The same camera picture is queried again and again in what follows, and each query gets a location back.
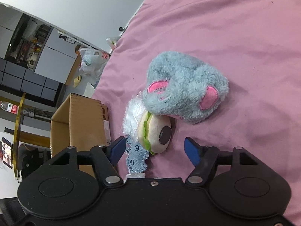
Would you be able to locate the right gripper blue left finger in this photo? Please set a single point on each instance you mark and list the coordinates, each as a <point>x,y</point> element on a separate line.
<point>116,149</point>

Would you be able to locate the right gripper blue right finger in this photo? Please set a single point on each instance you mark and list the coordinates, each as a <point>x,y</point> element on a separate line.
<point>193,151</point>

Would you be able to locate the blue grey patterned sock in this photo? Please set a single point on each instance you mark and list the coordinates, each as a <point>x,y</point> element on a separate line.
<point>136,156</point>

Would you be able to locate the burger plush toy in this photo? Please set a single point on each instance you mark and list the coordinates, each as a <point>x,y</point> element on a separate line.
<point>154,132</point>

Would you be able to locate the clear bag white stuffing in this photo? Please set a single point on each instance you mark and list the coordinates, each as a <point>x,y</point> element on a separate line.
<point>133,115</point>

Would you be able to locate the grey fluffy plush slipper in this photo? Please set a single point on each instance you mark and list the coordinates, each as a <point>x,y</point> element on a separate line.
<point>183,87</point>

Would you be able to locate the black smartphone on stand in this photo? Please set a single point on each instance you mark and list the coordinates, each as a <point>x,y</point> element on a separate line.
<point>6,149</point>

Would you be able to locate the white round table gold edge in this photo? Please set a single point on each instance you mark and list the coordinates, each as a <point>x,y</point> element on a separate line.
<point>24,137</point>

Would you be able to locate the brown cardboard box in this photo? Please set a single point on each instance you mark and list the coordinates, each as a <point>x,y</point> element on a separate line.
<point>80,121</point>

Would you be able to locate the plastic water bottle red label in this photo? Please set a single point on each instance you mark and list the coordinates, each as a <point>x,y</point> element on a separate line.
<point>9,107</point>

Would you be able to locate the white towel on floor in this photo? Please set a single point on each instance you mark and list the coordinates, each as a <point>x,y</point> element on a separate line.
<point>89,90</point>

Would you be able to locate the yellow slipper near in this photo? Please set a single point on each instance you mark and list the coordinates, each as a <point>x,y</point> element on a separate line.
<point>77,80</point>

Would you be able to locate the large white plastic bag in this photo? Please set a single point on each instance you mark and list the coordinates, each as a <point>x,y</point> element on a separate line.
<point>93,61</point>

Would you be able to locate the white floor cabinet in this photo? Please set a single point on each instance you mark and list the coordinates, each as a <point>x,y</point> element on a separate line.
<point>57,58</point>

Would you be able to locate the small clear plastic bag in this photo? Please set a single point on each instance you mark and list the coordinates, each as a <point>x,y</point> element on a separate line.
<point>112,42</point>

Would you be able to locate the black spray bottle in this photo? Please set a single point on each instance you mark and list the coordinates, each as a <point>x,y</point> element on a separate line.
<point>67,39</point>

